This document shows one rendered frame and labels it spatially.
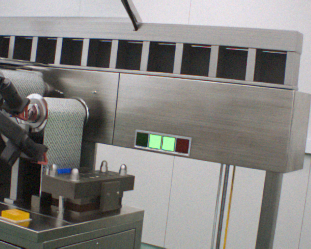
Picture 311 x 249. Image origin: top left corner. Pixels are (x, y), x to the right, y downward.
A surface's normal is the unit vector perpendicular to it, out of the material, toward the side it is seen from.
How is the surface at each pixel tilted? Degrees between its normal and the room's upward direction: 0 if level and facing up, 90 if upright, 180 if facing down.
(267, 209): 90
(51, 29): 90
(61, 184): 90
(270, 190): 90
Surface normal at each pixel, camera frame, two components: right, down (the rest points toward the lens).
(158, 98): -0.50, -0.01
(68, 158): 0.86, 0.12
